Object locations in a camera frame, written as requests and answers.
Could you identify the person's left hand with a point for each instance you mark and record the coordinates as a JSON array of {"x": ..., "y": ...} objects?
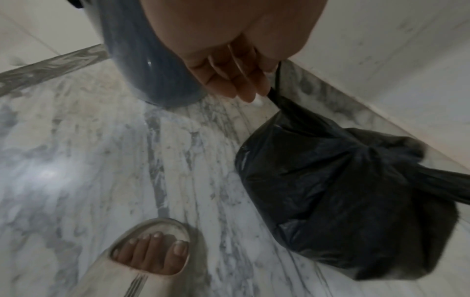
[{"x": 227, "y": 32}]

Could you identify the dark round trash bin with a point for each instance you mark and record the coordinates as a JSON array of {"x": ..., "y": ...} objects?
[{"x": 136, "y": 58}]

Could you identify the black plastic garbage bag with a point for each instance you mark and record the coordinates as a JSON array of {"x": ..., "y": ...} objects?
[{"x": 330, "y": 203}]

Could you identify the person's left foot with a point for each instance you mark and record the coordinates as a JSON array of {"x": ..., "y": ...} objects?
[{"x": 147, "y": 258}]

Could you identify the person's left white slipper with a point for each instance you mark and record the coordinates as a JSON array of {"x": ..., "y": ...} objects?
[{"x": 102, "y": 278}]

